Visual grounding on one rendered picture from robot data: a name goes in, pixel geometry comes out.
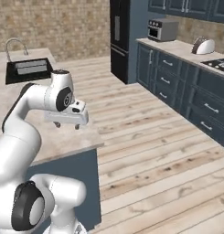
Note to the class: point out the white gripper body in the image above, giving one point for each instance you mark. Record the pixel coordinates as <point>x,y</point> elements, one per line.
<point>66,117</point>

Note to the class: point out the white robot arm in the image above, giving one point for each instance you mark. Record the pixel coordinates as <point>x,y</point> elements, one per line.
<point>16,143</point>

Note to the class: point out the black sink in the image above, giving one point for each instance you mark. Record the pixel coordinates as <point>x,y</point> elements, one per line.
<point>28,70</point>

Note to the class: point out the silver arched tap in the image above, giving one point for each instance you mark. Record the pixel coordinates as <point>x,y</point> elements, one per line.
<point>12,42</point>

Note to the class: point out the black fridge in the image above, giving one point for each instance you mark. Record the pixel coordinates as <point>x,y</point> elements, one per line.
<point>119,39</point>

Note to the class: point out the dark blue base cupboards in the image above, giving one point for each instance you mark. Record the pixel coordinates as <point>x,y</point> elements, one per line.
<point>189,88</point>

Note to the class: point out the grey toaster oven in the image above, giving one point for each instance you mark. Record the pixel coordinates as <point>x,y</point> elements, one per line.
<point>162,29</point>

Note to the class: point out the black hob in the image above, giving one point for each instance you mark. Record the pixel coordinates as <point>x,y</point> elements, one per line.
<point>218,64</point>

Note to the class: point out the dark blue wall cupboards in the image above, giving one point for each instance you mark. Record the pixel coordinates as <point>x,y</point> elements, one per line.
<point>189,7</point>

